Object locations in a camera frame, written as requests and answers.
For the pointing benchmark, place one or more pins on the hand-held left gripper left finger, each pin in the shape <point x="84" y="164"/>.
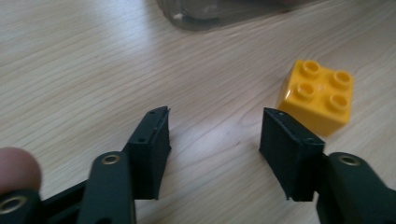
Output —
<point x="149" y="161"/>

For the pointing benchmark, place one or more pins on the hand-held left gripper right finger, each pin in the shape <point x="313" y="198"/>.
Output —
<point x="289" y="158"/>

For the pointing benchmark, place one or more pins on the yellow-orange building block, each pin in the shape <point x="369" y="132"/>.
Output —
<point x="317" y="96"/>

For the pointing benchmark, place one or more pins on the transparent brown plastic container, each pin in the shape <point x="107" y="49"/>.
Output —
<point x="218" y="12"/>

